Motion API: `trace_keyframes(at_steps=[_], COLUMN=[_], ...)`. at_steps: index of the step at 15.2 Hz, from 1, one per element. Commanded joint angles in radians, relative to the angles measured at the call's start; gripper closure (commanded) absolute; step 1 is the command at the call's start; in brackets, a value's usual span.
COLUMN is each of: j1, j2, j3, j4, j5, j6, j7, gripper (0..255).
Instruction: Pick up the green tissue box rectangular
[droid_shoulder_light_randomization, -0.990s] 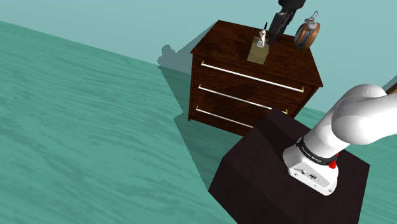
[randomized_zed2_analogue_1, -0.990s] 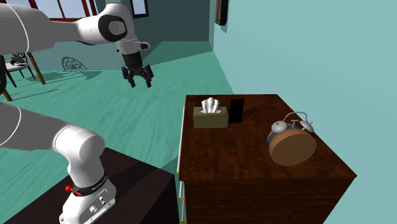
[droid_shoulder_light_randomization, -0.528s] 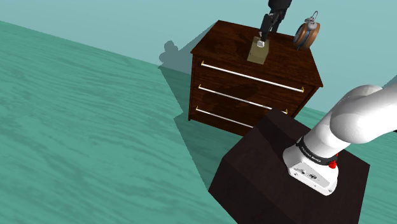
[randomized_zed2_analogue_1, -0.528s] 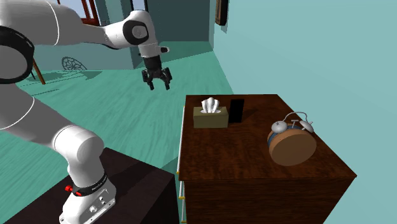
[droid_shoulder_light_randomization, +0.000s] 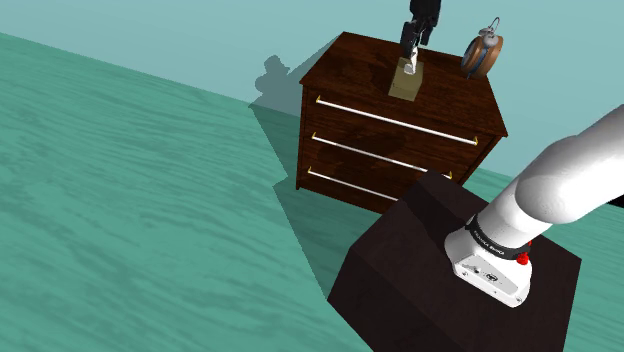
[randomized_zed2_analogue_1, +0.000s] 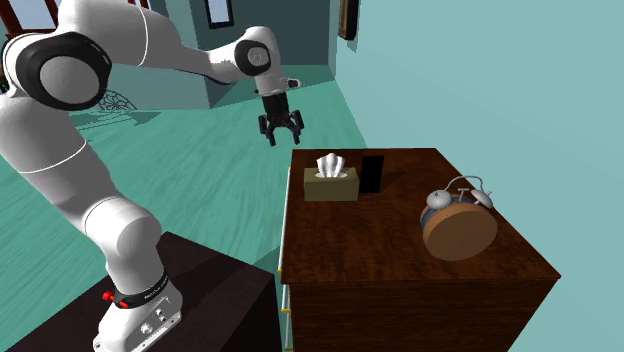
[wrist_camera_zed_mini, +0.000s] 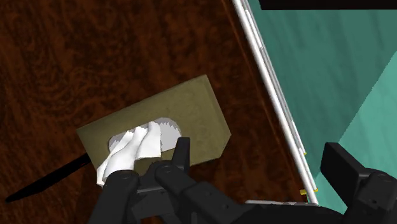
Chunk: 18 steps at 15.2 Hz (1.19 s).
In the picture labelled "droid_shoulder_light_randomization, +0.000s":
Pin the white figure on tan base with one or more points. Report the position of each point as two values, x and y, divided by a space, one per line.
405 85

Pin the brown round alarm clock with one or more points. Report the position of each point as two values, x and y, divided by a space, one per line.
482 53

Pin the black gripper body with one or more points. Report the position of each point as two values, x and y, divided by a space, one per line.
425 10

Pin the dark wooden chest of drawers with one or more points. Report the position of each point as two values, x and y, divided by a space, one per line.
360 73

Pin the dark robot stand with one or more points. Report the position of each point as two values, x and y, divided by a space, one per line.
390 282

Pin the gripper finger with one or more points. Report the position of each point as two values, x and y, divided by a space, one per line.
425 33
409 38

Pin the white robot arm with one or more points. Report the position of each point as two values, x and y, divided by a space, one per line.
546 195

